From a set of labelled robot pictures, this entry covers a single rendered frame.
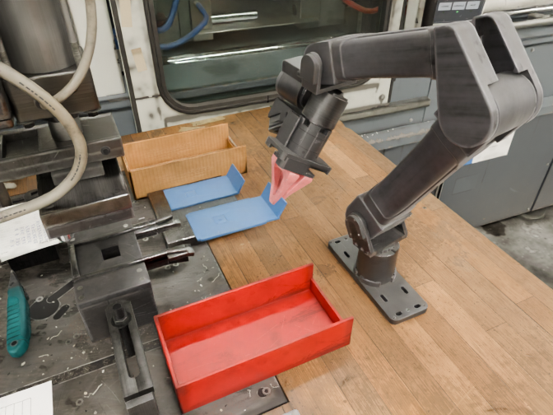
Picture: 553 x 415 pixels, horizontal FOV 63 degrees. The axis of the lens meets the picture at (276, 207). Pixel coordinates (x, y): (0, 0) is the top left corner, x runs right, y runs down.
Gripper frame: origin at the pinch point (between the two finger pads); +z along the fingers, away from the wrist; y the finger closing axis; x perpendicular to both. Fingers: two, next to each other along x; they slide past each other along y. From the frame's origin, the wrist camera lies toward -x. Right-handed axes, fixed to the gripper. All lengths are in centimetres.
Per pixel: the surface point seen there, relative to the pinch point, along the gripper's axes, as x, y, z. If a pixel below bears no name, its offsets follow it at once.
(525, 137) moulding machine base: -53, -141, -33
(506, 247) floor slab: -45, -171, 13
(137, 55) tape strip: -58, 13, -3
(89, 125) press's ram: -2.7, 30.8, -2.2
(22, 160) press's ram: 2.4, 37.6, 2.5
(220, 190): -17.5, -0.3, 8.6
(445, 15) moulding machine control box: -46, -58, -49
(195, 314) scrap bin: 12.2, 12.2, 15.5
